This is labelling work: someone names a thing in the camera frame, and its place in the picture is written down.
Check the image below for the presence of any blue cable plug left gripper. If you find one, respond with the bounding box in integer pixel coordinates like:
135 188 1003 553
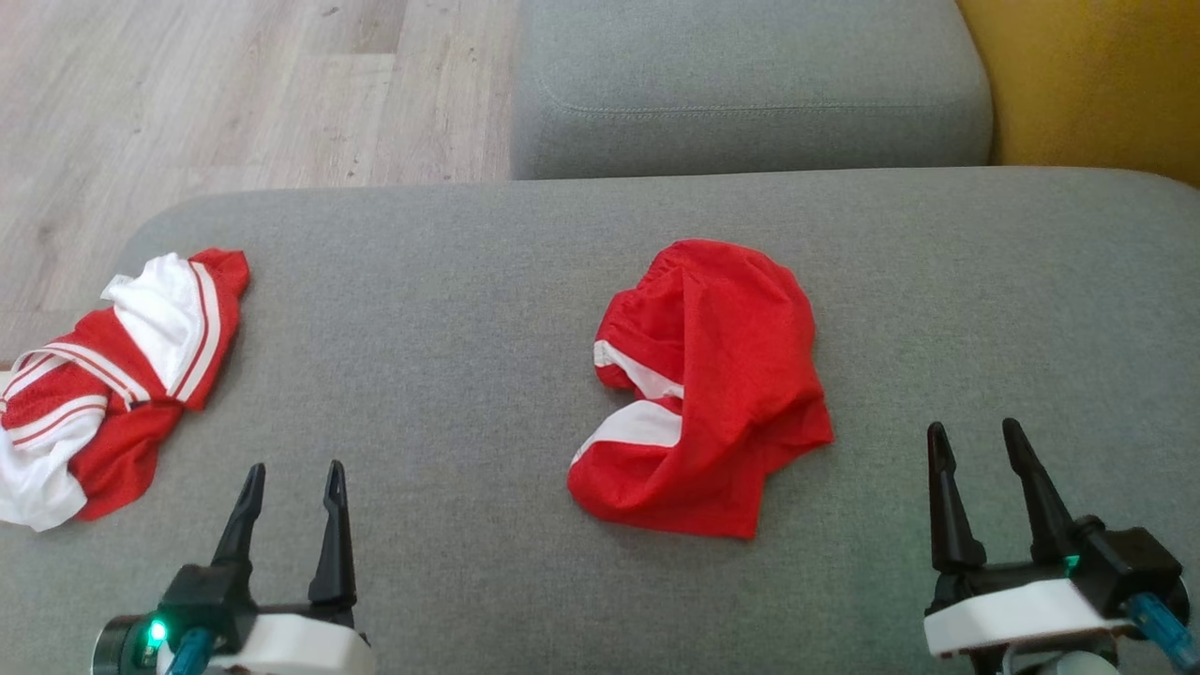
164 626 217 675

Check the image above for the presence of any large grey sofa ottoman cushion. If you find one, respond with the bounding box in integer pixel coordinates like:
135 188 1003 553
0 167 1200 675

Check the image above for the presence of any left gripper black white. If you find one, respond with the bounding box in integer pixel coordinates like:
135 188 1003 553
92 459 376 675

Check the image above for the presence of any wide yellow sofa backrest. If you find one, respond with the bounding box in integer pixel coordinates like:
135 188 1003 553
954 0 1200 188

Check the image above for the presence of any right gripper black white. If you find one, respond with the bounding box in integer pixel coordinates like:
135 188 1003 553
923 418 1192 675

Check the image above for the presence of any blue cable plug gripper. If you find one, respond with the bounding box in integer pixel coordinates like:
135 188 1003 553
1125 592 1200 672
164 626 217 675

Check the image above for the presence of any red shorts white trim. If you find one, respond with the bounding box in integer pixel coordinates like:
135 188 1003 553
566 238 835 541

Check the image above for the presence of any blue cable plug right gripper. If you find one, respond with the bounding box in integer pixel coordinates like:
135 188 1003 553
1125 592 1200 672

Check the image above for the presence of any red white basketball jersey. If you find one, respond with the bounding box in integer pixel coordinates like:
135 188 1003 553
0 247 251 533

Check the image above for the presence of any grey sofa seat cushion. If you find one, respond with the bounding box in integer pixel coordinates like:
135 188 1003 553
511 0 995 181

